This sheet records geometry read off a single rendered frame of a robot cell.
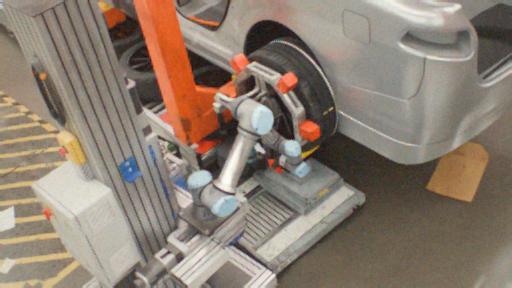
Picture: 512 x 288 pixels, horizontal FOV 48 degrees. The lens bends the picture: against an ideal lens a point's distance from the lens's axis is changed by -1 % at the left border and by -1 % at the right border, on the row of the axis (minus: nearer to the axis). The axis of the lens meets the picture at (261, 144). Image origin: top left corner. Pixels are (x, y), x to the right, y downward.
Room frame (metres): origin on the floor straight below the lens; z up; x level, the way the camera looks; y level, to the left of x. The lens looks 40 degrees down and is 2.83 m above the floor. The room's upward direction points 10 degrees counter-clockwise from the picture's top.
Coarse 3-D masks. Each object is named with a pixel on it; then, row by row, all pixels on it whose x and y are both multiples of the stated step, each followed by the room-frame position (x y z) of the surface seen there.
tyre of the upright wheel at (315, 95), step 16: (272, 48) 2.78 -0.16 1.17; (288, 48) 2.74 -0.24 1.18; (304, 48) 2.73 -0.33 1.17; (272, 64) 2.67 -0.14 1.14; (288, 64) 2.62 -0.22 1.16; (304, 64) 2.62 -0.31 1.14; (304, 80) 2.53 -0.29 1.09; (320, 80) 2.55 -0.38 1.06; (304, 96) 2.48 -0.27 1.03; (320, 96) 2.49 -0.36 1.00; (320, 112) 2.45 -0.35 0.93; (336, 112) 2.51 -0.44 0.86; (320, 128) 2.44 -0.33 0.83; (336, 128) 2.54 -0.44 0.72; (304, 144) 2.52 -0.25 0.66
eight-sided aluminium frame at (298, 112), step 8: (256, 64) 2.73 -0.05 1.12; (240, 72) 2.79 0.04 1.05; (248, 72) 2.72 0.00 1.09; (256, 72) 2.67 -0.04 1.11; (264, 72) 2.67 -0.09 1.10; (272, 72) 2.63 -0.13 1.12; (240, 80) 2.81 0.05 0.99; (264, 80) 2.61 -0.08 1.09; (272, 80) 2.56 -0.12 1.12; (240, 88) 2.84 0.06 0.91; (280, 96) 2.52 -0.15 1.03; (288, 96) 2.52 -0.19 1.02; (288, 104) 2.47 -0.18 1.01; (296, 104) 2.48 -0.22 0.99; (296, 112) 2.43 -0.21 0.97; (304, 112) 2.45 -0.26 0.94; (296, 120) 2.43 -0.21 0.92; (304, 120) 2.45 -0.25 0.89; (296, 128) 2.44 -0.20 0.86; (296, 136) 2.44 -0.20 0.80
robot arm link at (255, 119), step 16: (240, 112) 2.04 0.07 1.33; (256, 112) 1.99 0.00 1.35; (240, 128) 1.98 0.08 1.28; (256, 128) 1.95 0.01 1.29; (240, 144) 1.95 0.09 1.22; (240, 160) 1.91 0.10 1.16; (224, 176) 1.89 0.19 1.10; (208, 192) 1.88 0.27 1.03; (224, 192) 1.84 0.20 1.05; (208, 208) 1.84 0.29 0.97; (224, 208) 1.81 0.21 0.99
